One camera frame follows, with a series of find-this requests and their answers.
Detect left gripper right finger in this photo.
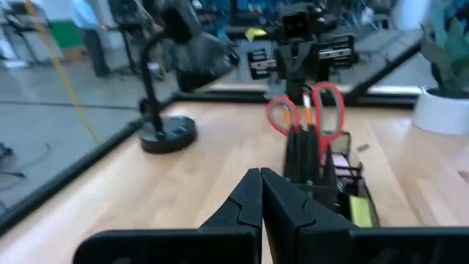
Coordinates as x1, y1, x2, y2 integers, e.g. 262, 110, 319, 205
262, 168, 469, 264

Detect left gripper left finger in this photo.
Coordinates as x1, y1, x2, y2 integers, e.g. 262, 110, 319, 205
71, 168, 264, 264

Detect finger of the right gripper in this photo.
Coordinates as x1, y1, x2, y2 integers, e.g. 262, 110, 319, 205
303, 42, 330, 85
276, 43, 307, 106

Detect yellow sticky note pad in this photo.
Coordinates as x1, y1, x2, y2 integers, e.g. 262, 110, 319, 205
349, 195, 374, 228

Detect orange pencil pink eraser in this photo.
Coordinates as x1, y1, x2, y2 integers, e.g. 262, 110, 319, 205
283, 105, 294, 129
302, 92, 314, 128

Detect black binder clip silver handles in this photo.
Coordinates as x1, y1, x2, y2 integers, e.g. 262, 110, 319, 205
335, 179, 355, 195

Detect red handled scissors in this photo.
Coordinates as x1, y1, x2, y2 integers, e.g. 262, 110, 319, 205
265, 81, 346, 166

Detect pink sticky note pad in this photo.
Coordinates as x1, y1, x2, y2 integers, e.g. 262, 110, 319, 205
331, 153, 353, 177

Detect black mesh desk organizer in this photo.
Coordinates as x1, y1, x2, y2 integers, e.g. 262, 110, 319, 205
284, 131, 381, 229

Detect black desk lamp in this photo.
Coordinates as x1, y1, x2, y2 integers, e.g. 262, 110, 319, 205
137, 0, 241, 155

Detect green plant white pot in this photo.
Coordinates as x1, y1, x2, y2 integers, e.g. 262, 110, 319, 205
410, 0, 469, 136

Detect person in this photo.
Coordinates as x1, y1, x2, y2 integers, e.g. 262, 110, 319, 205
70, 0, 111, 78

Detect green board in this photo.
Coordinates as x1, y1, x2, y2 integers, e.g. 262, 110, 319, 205
49, 20, 84, 51

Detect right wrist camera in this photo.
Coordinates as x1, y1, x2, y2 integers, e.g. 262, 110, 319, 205
281, 10, 313, 40

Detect yellow hanging cable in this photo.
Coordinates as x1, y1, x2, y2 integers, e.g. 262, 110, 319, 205
23, 0, 100, 144

